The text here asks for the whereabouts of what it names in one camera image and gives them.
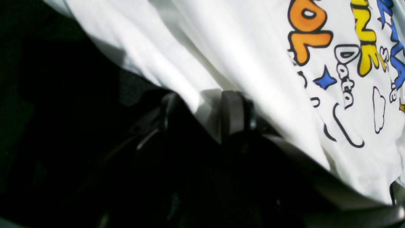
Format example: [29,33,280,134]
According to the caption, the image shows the black table cloth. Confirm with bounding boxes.
[1,0,169,228]

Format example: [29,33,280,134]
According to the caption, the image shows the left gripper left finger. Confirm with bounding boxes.
[98,92,219,228]

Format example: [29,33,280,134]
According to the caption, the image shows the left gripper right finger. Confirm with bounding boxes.
[220,91,404,228]

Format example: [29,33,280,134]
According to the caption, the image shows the white printed t-shirt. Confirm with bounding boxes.
[45,0,404,204]

